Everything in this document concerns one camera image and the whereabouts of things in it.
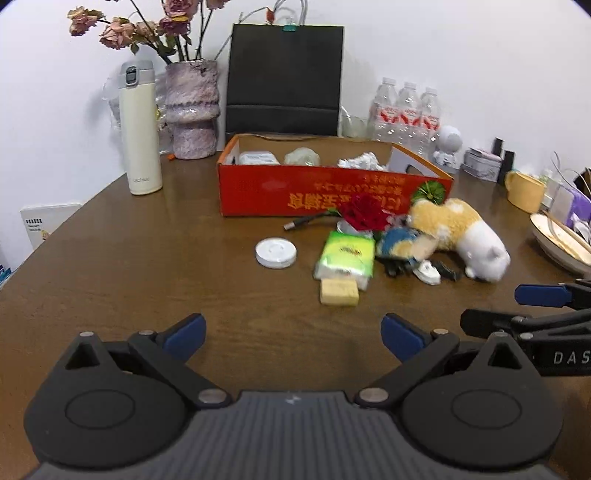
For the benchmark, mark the yellow white plush toy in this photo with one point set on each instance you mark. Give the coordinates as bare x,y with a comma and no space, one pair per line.
452,221

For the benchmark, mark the crumpled white paper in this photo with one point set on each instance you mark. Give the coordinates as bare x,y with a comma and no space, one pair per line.
362,161

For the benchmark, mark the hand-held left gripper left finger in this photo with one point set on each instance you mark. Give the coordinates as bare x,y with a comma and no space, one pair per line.
187,334

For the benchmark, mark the red fabric rose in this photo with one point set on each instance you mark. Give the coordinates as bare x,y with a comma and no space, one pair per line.
367,212

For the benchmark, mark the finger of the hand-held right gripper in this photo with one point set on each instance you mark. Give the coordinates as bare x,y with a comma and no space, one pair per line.
540,295
485,321

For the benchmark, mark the red cardboard box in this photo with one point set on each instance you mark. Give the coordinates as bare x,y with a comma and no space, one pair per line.
258,189

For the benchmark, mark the yellow cup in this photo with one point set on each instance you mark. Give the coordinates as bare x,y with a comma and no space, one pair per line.
526,191

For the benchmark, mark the wooden chopsticks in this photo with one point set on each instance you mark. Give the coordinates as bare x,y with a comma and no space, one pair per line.
568,235

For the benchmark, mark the purple mottled vase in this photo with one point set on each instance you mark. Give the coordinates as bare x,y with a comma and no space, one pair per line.
191,115

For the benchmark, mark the dried rose bouquet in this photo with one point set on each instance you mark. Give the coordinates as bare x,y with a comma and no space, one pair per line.
113,37

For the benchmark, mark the clear glass cup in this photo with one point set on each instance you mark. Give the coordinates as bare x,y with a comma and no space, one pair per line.
353,127

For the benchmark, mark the white wrapped packet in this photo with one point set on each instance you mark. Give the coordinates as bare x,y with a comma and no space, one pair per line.
258,159

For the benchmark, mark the yellow sponge block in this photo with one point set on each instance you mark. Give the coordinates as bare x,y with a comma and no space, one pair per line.
339,293

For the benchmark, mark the brown wooden desk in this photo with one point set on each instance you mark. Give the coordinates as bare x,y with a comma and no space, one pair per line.
138,277

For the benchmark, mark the black paper bag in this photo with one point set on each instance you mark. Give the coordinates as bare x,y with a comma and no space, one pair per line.
281,69

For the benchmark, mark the small white plastic piece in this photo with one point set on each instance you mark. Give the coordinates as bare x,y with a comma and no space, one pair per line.
427,273

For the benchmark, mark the clear water bottle red label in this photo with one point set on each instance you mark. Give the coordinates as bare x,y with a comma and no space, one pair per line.
407,115
383,110
429,120

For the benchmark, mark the blue yellow plush toy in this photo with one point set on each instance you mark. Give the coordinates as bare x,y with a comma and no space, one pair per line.
401,242

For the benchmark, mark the black lipstick tube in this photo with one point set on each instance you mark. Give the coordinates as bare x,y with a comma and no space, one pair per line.
509,161
497,146

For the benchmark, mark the white astronaut figurine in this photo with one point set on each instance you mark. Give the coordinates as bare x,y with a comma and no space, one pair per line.
449,143

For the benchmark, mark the white bowl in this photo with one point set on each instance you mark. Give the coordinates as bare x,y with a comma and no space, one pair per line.
551,249

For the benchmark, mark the green tissue packet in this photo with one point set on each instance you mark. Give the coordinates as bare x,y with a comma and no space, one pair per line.
346,256

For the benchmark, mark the purple white packet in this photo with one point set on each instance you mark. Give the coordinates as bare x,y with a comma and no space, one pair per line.
572,205

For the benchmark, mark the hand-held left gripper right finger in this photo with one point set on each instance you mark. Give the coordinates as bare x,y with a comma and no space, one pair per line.
399,337

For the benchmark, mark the teal binder clip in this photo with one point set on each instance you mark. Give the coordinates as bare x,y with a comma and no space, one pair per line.
289,26

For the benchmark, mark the white round lid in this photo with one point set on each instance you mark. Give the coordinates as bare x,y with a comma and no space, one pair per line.
275,252

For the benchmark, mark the cream thermos bottle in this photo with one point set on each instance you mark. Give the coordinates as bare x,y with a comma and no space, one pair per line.
141,138

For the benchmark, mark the pale floral tin box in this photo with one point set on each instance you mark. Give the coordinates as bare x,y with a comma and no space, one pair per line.
482,166

